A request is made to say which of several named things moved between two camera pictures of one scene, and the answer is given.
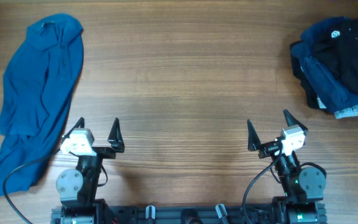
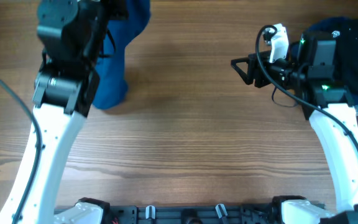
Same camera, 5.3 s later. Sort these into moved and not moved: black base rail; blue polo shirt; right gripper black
Moved: right gripper black; blue polo shirt
Not moved: black base rail
